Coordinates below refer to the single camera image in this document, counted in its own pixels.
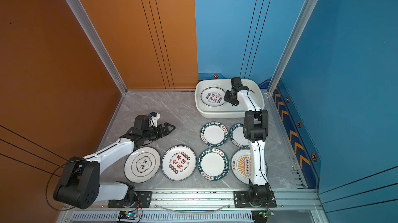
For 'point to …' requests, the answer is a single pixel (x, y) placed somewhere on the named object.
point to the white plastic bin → (256, 86)
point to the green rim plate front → (213, 164)
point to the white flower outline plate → (142, 164)
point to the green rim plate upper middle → (214, 134)
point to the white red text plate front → (179, 163)
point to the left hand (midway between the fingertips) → (171, 128)
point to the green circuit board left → (128, 214)
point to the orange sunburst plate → (241, 166)
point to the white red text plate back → (213, 96)
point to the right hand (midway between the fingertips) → (226, 98)
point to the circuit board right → (261, 215)
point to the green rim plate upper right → (237, 136)
